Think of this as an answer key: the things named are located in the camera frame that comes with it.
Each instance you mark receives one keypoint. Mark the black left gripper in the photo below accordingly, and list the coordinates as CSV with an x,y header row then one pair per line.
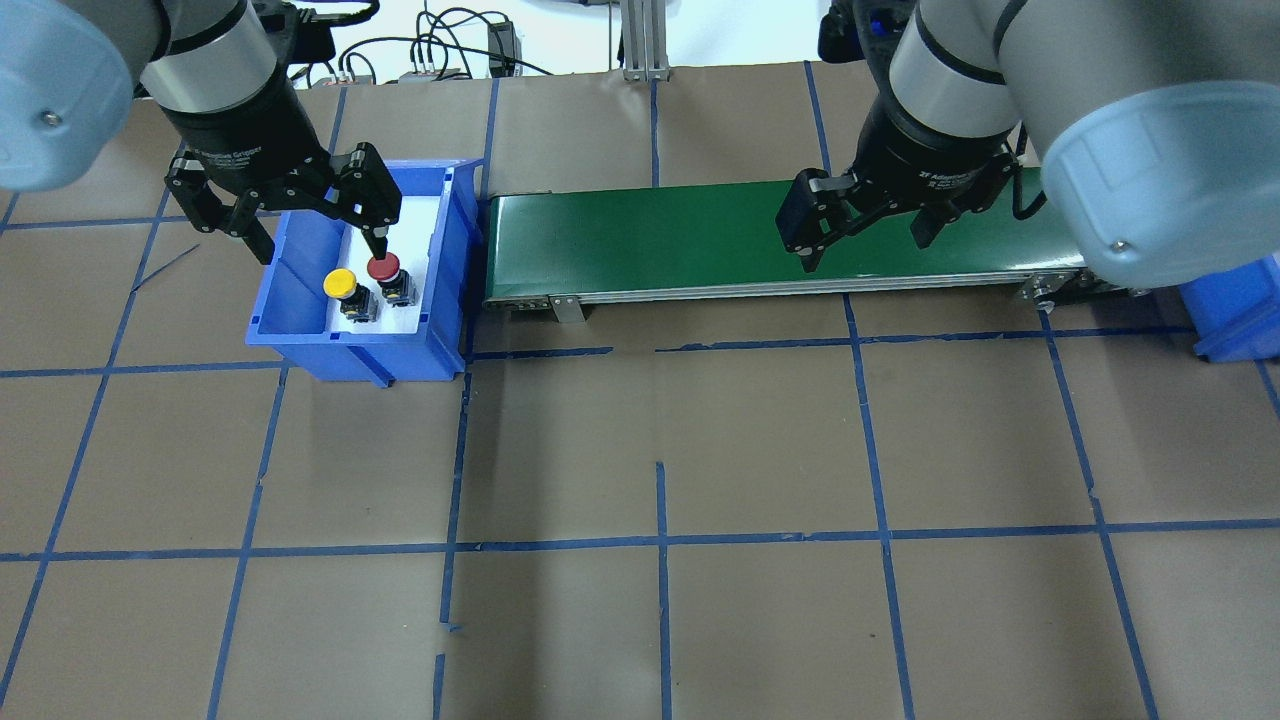
x,y
243,137

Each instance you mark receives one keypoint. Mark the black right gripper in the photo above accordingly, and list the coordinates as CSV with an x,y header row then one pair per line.
x,y
925,163

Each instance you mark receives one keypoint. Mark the yellow push button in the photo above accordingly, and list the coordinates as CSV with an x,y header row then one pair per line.
x,y
355,301

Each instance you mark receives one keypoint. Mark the red push button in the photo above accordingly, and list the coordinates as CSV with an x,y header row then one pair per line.
x,y
394,282

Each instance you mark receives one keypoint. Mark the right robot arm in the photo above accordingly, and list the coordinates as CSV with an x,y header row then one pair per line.
x,y
1154,122

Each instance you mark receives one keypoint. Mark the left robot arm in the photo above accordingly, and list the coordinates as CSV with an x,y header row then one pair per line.
x,y
69,70

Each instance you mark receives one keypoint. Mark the blue left plastic bin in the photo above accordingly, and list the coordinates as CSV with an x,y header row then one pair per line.
x,y
327,305

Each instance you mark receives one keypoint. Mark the blue plastic bin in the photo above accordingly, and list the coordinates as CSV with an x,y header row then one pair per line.
x,y
1236,313
327,305

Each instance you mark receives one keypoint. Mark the white foam pad left bin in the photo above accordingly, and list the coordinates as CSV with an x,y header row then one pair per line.
x,y
408,257

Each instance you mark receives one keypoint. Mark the black power adapter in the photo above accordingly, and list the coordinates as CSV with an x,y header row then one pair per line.
x,y
503,49

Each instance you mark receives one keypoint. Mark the green conveyor belt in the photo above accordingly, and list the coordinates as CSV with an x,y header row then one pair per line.
x,y
560,251

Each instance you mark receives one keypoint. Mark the blue right plastic bin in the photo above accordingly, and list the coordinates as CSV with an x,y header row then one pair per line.
x,y
1236,313

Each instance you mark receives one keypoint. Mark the aluminium profile post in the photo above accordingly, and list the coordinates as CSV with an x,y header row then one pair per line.
x,y
643,41

